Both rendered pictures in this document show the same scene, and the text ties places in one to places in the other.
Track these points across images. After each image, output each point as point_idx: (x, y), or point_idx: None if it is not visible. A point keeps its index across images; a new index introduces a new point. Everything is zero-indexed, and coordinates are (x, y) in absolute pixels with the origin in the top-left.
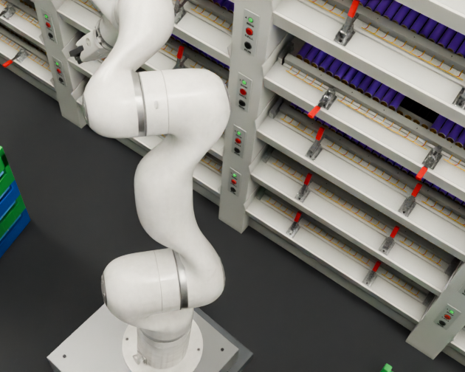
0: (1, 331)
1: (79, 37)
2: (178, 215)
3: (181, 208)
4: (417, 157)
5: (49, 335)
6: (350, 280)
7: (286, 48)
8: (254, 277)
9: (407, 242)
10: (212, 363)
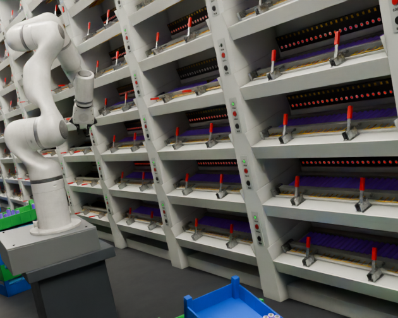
0: (10, 306)
1: (116, 178)
2: (35, 79)
3: (36, 76)
4: (195, 96)
5: (33, 306)
6: (223, 253)
7: (160, 93)
8: (175, 281)
9: (235, 191)
10: (75, 229)
